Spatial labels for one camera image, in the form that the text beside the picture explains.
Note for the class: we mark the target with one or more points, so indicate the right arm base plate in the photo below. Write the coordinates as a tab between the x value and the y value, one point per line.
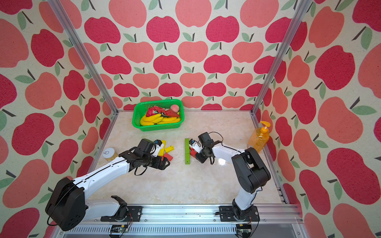
234	214

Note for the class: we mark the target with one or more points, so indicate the small tin can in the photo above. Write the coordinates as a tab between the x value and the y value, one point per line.
109	154

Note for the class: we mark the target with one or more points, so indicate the yellow block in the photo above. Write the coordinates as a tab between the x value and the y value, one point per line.
169	149
162	148

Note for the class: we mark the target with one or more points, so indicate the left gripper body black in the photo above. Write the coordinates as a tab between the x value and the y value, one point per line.
153	161

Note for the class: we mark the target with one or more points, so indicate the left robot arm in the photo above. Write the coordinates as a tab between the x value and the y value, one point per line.
70	202

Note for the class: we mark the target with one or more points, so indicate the green block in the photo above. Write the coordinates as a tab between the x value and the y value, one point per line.
187	142
187	159
187	150

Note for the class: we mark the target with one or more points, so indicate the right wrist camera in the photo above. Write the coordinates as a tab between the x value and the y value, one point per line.
195	146

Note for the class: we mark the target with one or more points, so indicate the green plastic basket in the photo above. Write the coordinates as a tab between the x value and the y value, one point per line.
141	109

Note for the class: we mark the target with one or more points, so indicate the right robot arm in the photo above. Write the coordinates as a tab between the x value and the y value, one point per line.
252	174

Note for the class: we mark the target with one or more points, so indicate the aluminium front rail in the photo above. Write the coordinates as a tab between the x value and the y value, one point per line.
196	221

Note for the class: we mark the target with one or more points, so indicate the yellow banana bunch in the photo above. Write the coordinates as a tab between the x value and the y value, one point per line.
158	120

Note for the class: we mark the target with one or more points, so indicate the pink peach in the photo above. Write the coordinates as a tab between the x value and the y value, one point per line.
175	108

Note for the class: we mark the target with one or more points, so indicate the left aluminium post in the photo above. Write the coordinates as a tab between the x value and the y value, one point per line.
65	22

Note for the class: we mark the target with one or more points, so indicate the red block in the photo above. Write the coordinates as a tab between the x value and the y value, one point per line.
193	153
168	157

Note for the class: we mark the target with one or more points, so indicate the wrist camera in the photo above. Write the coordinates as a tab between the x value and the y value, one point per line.
195	146
156	148

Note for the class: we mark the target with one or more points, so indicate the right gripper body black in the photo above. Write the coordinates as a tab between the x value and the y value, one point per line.
202	156

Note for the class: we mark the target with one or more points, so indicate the orange soap dispenser bottle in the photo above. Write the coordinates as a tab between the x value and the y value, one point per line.
259	137

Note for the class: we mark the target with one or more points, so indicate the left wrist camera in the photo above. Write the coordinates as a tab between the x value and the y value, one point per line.
156	148

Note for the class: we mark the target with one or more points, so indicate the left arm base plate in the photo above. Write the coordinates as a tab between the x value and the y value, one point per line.
125	214

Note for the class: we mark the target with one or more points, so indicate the right aluminium post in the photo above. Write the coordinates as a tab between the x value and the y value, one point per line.
284	47

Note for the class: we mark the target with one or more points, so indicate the aluminium post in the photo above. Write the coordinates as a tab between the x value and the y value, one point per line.
65	22
284	47

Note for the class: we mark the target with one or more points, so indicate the red snack bag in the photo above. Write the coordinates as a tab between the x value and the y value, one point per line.
156	110

